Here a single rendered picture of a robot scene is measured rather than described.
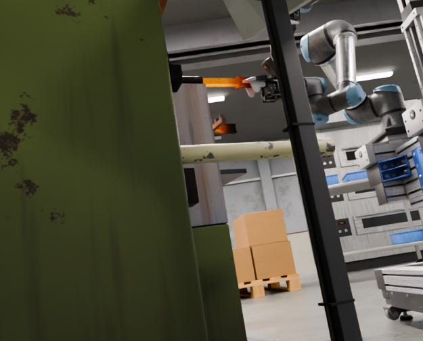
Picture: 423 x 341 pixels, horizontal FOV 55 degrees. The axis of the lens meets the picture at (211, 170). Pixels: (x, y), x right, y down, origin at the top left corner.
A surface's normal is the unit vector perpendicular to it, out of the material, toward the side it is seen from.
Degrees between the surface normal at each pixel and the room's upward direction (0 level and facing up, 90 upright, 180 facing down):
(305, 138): 90
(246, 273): 90
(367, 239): 90
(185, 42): 90
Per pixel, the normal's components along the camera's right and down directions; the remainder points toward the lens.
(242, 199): 0.00, -0.23
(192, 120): 0.33, -0.27
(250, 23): -0.54, 0.43
